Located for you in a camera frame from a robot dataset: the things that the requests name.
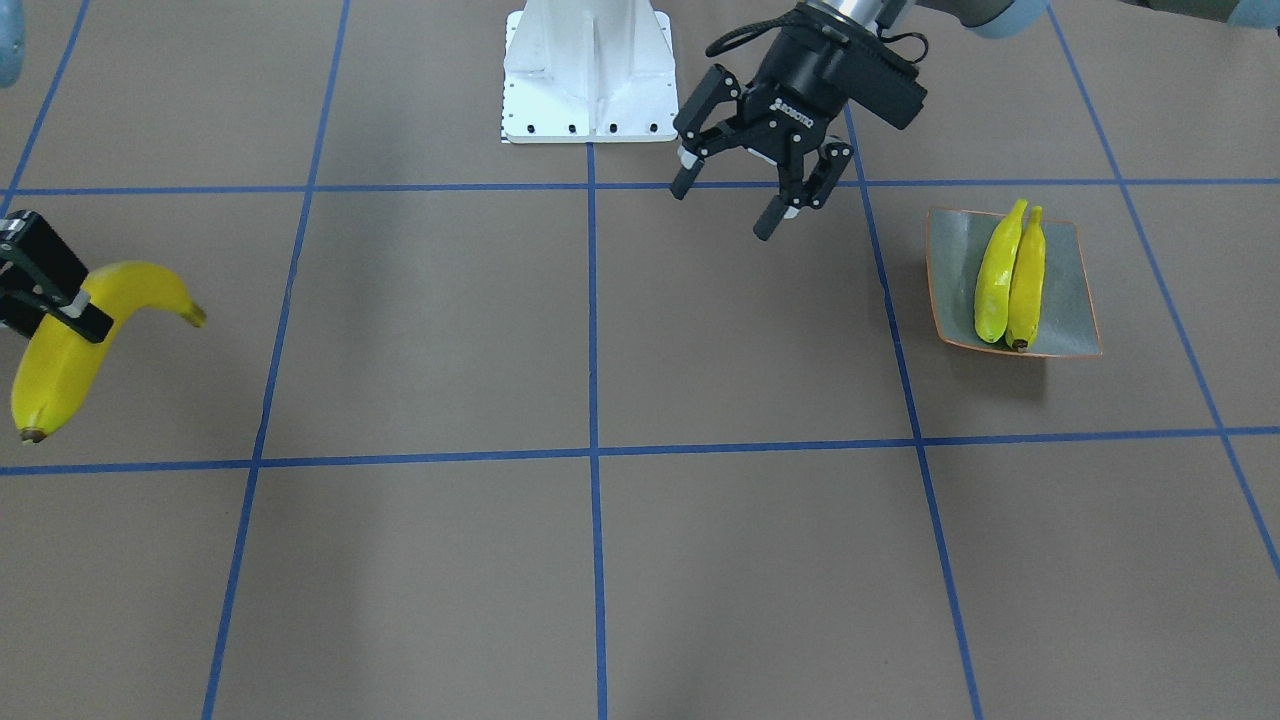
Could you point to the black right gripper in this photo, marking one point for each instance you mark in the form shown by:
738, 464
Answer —
40, 262

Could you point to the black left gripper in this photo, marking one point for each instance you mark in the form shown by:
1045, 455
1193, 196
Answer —
808, 72

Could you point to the yellow banana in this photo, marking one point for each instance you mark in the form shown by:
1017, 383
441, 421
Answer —
994, 279
1027, 286
57, 370

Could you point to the grey square plate orange rim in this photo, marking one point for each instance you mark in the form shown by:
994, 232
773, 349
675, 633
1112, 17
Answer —
955, 242

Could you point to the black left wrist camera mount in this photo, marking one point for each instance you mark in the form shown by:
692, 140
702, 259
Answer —
865, 70

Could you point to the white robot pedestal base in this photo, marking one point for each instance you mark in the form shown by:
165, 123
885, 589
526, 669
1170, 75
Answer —
588, 72

